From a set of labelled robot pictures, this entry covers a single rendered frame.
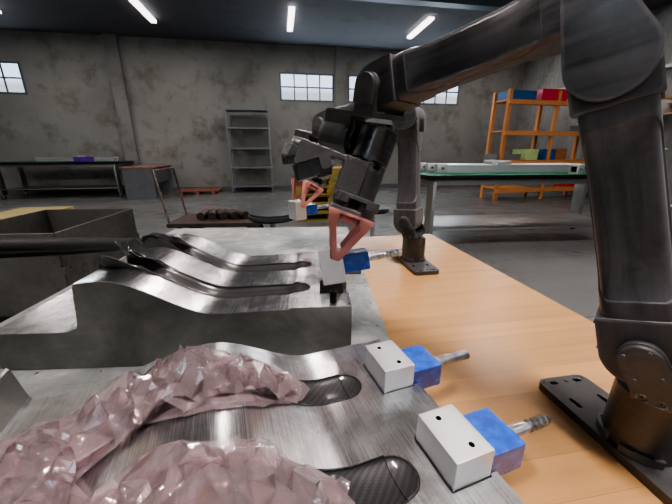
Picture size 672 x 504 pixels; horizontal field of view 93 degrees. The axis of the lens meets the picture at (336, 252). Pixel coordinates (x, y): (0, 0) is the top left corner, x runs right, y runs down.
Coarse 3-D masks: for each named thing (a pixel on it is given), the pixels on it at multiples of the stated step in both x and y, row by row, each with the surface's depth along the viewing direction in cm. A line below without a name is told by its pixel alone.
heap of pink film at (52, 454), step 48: (144, 384) 27; (192, 384) 27; (240, 384) 28; (288, 384) 31; (48, 432) 24; (96, 432) 24; (0, 480) 20; (48, 480) 20; (144, 480) 19; (192, 480) 18; (240, 480) 19; (288, 480) 21; (336, 480) 23
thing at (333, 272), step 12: (324, 252) 48; (348, 252) 50; (360, 252) 48; (384, 252) 50; (396, 252) 50; (324, 264) 48; (336, 264) 48; (348, 264) 48; (360, 264) 48; (324, 276) 48; (336, 276) 48
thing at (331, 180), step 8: (336, 168) 507; (328, 176) 507; (336, 176) 510; (328, 184) 516; (296, 192) 507; (312, 192) 544; (328, 192) 516; (320, 200) 553; (328, 200) 522; (312, 216) 555; (320, 216) 558; (328, 216) 526
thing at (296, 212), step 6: (288, 204) 96; (294, 204) 93; (300, 204) 93; (312, 204) 96; (324, 204) 101; (294, 210) 94; (300, 210) 94; (306, 210) 95; (312, 210) 97; (294, 216) 94; (300, 216) 94; (306, 216) 96
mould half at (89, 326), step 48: (192, 240) 64; (96, 288) 42; (144, 288) 43; (0, 336) 43; (48, 336) 44; (96, 336) 44; (144, 336) 45; (192, 336) 45; (240, 336) 45; (288, 336) 46; (336, 336) 46
